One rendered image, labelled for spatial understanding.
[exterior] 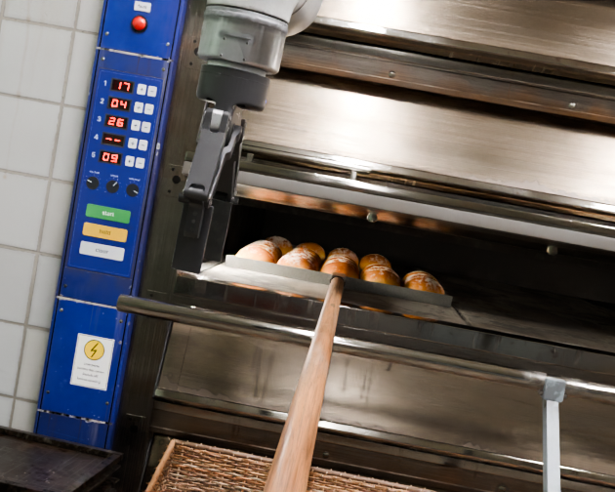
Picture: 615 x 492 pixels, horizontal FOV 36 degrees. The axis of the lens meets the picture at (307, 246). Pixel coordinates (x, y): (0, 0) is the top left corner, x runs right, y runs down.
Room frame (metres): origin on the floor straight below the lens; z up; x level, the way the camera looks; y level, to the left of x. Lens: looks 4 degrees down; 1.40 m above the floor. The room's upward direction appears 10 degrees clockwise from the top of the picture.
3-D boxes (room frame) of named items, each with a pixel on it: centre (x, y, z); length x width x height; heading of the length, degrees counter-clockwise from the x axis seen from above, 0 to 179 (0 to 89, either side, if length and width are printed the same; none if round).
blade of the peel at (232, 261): (2.40, -0.09, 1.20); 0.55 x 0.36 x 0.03; 87
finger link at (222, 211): (1.08, 0.11, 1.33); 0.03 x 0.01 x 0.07; 87
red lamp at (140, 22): (1.86, 0.40, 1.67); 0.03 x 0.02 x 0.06; 87
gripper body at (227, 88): (1.01, 0.11, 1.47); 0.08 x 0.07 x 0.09; 177
